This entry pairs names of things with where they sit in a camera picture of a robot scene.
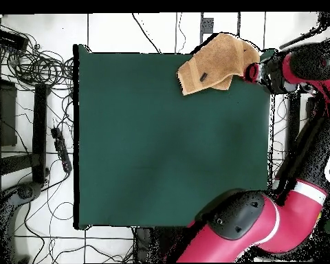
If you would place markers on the tan terry towel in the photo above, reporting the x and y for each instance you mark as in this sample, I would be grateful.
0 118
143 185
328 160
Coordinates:
220 60

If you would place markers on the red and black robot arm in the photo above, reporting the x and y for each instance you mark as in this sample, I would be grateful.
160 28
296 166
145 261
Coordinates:
291 214

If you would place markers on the dark flat panel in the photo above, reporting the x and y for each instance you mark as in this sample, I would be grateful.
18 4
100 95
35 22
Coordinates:
7 115

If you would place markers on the small black rubber pad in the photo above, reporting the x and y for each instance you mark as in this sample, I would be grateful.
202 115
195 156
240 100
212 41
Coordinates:
203 77

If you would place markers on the small grey square patch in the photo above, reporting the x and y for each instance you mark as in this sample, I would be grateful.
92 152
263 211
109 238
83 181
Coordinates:
207 25

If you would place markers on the black stand base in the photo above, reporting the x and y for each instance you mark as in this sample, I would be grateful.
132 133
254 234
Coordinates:
40 132
293 123

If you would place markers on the black tripod pole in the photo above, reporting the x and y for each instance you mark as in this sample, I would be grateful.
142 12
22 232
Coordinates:
328 18

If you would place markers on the dark green table cloth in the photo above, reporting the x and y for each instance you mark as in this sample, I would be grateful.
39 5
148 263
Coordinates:
154 151

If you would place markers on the black power strip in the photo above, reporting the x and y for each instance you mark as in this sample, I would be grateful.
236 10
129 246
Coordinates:
62 150

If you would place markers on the black electronics box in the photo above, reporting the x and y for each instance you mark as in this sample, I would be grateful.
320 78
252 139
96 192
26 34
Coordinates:
9 40

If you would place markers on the grey chair base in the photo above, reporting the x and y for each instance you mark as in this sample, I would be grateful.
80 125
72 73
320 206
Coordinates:
24 192

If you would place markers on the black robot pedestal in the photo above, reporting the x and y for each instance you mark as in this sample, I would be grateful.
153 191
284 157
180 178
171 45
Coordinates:
154 244

